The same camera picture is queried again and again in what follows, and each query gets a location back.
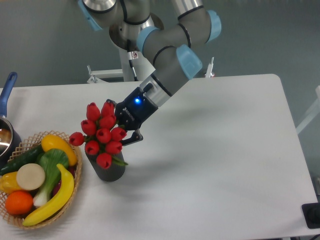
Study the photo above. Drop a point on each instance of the blue handled steel saucepan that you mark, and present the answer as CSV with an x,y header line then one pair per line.
x,y
9,138

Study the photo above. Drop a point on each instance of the green bok choy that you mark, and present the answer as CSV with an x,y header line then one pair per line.
x,y
48,161

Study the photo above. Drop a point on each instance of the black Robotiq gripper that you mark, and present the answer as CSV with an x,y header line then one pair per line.
x,y
133,111

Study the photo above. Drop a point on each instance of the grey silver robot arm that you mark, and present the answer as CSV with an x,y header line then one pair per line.
x,y
169,51

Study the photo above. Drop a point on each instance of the beige round radish slice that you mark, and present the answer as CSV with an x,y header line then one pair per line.
x,y
30,176

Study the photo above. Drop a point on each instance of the dark red fruit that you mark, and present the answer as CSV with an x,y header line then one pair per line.
x,y
72,170

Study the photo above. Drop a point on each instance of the woven wicker basket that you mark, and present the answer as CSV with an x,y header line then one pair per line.
x,y
25,145

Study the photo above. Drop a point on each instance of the white frame at right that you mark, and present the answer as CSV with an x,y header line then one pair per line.
x,y
310,113

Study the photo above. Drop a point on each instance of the dark grey ribbed vase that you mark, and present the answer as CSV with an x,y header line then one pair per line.
x,y
109,166

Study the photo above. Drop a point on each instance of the red tulip bouquet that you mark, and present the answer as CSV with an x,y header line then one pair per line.
x,y
100,125

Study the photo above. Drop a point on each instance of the yellow banana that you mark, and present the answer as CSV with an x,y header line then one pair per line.
x,y
56,203

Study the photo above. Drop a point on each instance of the yellow bell pepper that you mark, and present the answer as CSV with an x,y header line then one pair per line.
x,y
9,184

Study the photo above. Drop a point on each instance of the orange fruit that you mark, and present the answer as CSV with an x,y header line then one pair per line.
x,y
19,203

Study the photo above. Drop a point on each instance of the black device at edge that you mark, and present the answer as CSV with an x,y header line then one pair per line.
x,y
311,213

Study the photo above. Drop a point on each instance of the dark green cucumber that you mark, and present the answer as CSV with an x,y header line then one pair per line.
x,y
28,157

